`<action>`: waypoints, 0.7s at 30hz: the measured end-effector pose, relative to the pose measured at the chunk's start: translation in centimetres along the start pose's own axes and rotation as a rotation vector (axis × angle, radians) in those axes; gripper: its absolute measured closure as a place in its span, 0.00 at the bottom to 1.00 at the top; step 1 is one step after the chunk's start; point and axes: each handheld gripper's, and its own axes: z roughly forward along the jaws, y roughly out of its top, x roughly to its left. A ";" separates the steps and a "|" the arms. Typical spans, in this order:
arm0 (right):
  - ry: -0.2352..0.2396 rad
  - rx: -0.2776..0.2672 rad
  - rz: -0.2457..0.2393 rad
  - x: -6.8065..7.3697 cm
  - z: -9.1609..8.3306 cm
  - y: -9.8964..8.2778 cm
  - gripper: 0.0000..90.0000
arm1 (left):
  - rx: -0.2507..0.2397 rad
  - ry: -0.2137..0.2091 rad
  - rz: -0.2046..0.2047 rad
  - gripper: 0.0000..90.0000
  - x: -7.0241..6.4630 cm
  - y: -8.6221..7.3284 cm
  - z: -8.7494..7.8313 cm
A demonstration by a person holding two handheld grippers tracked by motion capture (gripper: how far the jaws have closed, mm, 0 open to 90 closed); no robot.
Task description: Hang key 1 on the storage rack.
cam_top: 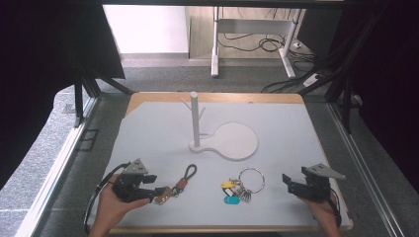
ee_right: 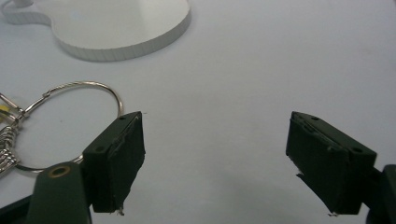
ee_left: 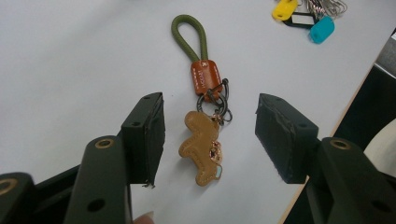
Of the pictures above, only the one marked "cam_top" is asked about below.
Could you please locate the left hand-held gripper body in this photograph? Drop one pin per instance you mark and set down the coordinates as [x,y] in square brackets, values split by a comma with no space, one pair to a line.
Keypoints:
[130,187]

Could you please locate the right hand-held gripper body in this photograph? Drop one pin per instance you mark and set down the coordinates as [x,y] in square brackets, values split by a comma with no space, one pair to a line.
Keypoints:
[316,187]

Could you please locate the person's right hand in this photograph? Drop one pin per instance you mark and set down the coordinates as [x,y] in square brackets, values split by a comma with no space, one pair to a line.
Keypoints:
[321,210]

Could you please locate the person's left hand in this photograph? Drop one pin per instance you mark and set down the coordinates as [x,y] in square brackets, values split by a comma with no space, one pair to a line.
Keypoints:
[110,207]

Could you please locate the white table mat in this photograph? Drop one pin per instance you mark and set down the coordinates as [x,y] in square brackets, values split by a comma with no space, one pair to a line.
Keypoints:
[164,138]

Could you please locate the white key holder stand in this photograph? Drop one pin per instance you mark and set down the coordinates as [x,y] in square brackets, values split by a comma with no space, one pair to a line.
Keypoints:
[232,141]

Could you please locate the black metal stand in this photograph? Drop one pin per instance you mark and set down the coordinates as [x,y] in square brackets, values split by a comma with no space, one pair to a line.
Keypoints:
[79,102]
[346,98]

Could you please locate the white power strip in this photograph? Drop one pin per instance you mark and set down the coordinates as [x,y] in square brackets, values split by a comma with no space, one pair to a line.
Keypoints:
[312,79]

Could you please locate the black curtain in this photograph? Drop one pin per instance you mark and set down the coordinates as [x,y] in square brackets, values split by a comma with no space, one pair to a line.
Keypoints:
[388,82]
[42,65]

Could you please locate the aluminium frame rail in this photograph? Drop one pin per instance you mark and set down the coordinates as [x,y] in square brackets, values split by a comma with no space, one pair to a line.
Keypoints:
[56,171]
[362,164]

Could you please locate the white desk frame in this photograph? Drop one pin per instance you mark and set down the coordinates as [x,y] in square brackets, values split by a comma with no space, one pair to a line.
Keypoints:
[253,26]

